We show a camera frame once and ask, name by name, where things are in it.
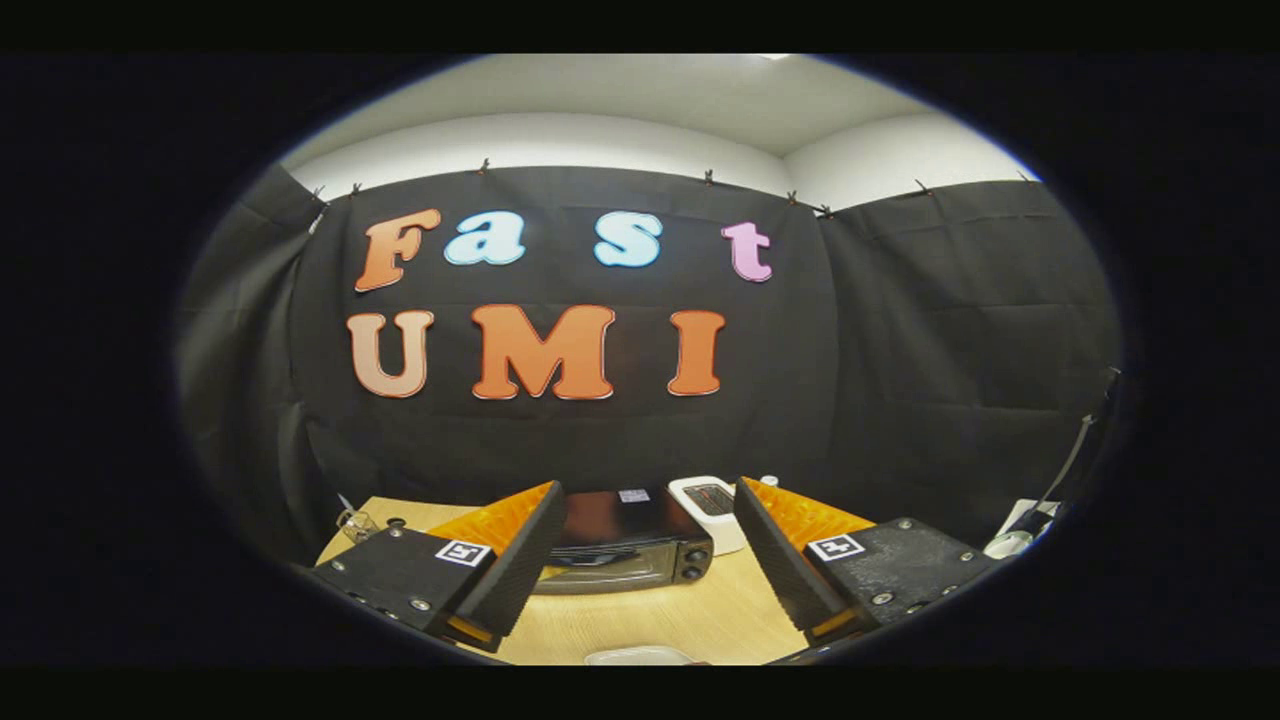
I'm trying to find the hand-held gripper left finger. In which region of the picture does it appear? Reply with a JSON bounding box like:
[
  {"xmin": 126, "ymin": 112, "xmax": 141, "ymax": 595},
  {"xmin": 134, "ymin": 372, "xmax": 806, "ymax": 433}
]
[{"xmin": 290, "ymin": 480, "xmax": 567, "ymax": 656}]

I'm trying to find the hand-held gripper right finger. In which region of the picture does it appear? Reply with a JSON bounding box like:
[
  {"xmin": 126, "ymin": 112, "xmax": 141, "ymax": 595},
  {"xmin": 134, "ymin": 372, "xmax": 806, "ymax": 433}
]
[{"xmin": 735, "ymin": 476, "xmax": 1001, "ymax": 649}]

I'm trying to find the black toaster oven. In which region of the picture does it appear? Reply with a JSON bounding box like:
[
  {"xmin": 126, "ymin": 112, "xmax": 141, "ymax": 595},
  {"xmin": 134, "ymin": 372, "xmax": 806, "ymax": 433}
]
[{"xmin": 530, "ymin": 488, "xmax": 715, "ymax": 596}]

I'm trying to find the white plate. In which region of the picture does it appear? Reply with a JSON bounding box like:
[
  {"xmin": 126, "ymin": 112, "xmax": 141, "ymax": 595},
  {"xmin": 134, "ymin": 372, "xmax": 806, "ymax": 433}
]
[{"xmin": 585, "ymin": 645, "xmax": 696, "ymax": 666}]

